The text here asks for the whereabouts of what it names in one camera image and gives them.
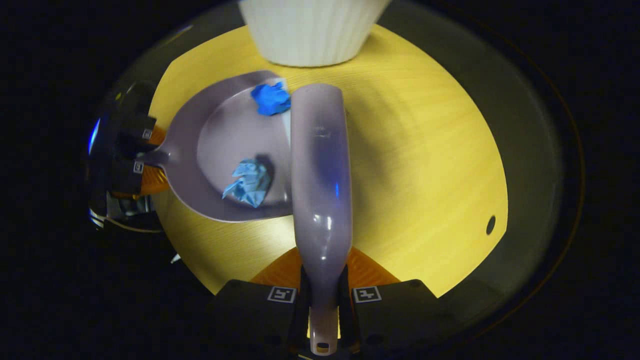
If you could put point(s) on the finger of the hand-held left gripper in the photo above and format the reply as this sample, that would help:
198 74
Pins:
137 179
137 132

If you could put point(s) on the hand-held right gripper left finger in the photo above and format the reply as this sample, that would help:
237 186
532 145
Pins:
250 320

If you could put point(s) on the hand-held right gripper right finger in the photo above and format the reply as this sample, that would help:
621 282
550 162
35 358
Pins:
390 320

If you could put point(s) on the purple dustpan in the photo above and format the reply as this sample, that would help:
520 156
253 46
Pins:
220 135

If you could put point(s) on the light blue paper ball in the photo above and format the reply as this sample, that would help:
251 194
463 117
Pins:
250 182

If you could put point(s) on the dark blue paper ball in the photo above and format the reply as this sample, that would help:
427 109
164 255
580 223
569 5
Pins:
271 98

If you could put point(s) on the small purple broom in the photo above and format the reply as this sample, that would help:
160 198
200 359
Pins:
320 175

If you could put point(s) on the white ribbed garbage bin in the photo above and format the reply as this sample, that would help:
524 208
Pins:
312 30

